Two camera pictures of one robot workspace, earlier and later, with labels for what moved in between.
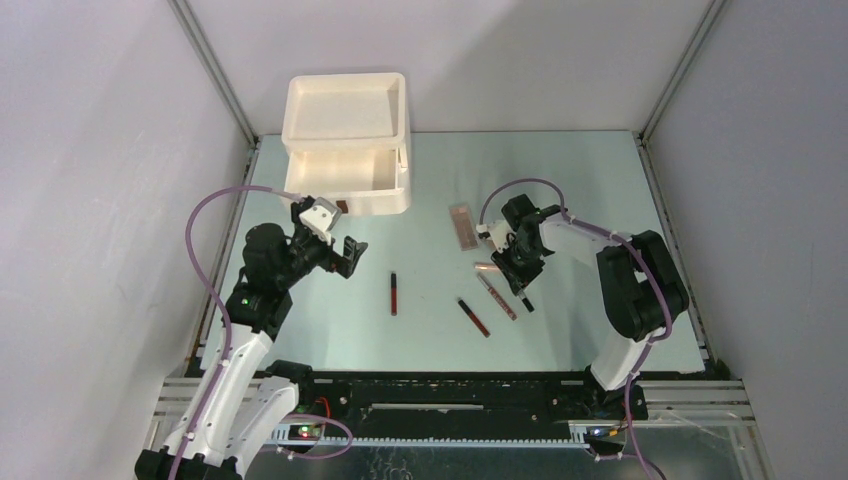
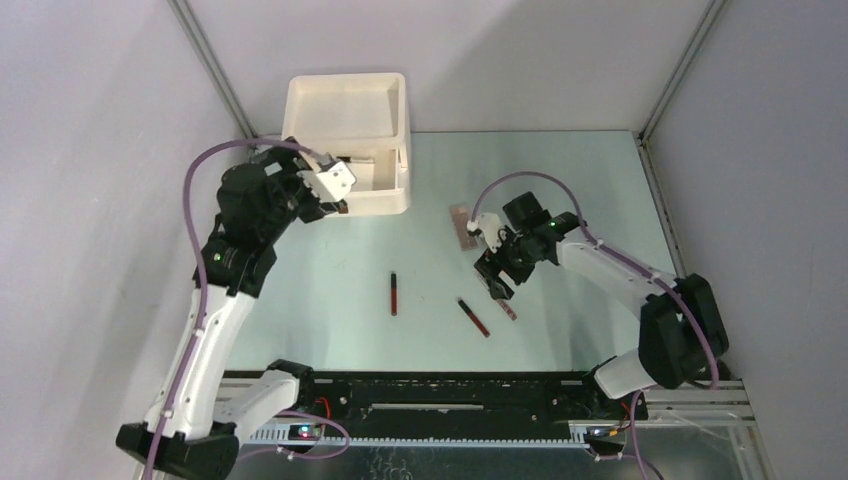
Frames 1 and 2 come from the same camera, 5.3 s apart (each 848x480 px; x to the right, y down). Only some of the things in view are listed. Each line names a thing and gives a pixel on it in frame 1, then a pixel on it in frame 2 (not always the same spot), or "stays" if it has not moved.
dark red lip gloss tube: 474,318 stays
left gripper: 333,261 → 314,208
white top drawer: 362,181 stays
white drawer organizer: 345,139 stays
